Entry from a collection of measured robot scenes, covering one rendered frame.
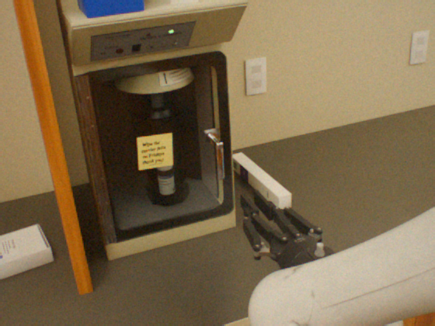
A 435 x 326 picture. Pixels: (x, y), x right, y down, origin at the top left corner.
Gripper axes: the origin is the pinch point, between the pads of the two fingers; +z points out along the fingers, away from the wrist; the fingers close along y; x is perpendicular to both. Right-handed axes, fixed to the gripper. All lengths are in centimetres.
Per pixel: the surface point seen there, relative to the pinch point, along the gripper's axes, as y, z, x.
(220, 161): 0.7, 17.0, -2.1
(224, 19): -0.5, 14.5, -32.8
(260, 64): -32, 66, -6
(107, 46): 21.5, 16.5, -30.1
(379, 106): -79, 67, 17
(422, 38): -94, 66, -6
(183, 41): 6.6, 18.4, -28.6
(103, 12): 22.0, 12.3, -37.0
